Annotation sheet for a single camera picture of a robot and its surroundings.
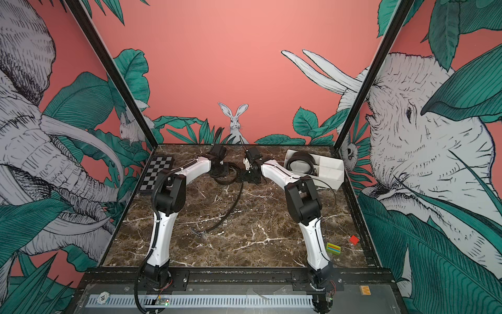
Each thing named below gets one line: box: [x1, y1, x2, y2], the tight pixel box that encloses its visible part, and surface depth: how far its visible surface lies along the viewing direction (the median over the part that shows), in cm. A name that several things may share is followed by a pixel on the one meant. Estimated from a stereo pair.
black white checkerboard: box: [138, 155, 174, 193], surface depth 106 cm
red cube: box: [349, 234, 361, 246], surface depth 87 cm
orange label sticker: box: [360, 285, 372, 296], surface depth 73 cm
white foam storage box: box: [283, 149, 346, 191], surface depth 106 cm
